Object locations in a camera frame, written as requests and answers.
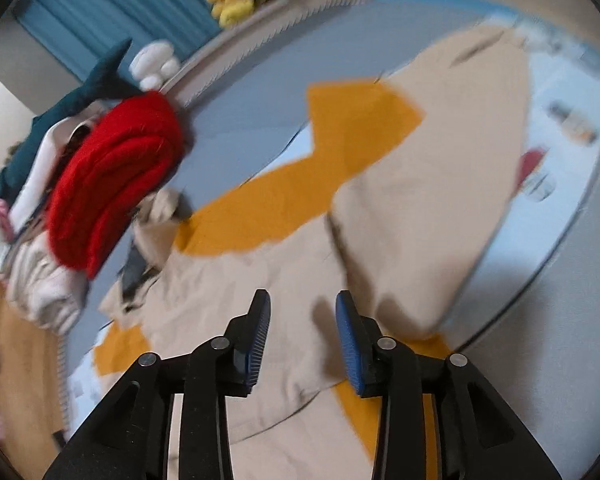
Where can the folded cream fleece blanket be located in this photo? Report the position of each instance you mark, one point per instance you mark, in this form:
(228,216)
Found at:
(45,292)

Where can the folded white quilt dark trim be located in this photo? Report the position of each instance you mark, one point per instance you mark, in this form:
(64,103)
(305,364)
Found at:
(35,180)

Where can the wooden headboard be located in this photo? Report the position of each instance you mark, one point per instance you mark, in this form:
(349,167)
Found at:
(20,360)

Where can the beige bedside ledge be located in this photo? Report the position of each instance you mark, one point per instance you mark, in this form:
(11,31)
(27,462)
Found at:
(240,42)

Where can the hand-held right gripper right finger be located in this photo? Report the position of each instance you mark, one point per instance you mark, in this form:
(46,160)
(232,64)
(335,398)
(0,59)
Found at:
(347,341)

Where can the blue curtain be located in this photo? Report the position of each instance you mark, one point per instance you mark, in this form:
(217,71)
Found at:
(130,0)

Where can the grey printed bed sheet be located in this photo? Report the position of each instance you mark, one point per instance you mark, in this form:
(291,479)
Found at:
(260,105)

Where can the large beige garment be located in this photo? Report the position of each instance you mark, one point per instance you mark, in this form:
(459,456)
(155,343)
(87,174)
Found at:
(405,210)

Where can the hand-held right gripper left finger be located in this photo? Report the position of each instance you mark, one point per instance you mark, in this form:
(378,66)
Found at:
(260,341)

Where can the white plush toy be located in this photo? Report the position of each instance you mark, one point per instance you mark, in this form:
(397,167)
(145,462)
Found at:
(152,62)

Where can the folded red blanket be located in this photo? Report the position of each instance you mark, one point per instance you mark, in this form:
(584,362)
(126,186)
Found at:
(115,175)

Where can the dark teal shark plush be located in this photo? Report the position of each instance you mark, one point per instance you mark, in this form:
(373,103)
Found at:
(97,82)

